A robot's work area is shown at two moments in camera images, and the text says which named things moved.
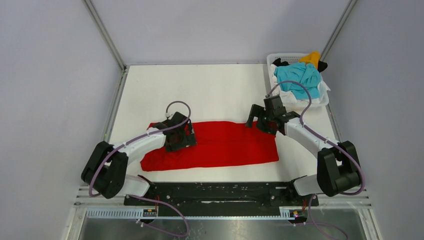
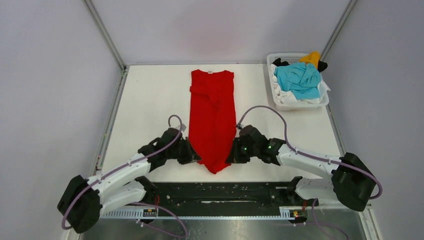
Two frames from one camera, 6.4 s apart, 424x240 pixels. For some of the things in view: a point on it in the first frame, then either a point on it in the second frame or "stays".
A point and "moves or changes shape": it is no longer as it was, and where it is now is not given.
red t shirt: [218, 143] moves or changes shape
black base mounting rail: [226, 194] stays
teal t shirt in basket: [306, 73] stays
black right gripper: [262, 117] to [234, 151]
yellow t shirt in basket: [313, 58] stays
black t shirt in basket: [322, 65] stays
